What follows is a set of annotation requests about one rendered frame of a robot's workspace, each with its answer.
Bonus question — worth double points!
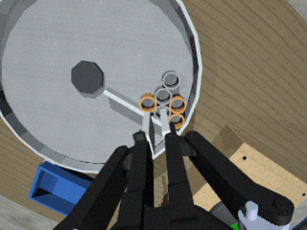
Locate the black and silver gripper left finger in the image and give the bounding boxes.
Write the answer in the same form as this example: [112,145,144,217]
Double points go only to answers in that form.
[53,111,155,230]

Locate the grey metal bushing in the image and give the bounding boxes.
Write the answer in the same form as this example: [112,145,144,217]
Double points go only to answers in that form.
[153,103,171,121]
[162,70,180,90]
[154,85,173,105]

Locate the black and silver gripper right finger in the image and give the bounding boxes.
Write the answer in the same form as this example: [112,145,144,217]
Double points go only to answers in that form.
[160,108,295,230]

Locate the bronze bushing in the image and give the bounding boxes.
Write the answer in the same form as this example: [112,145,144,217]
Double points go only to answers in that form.
[168,112,185,129]
[168,94,186,114]
[139,93,156,112]

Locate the blue square tray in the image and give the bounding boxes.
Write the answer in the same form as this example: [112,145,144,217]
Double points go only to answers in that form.
[28,159,94,216]

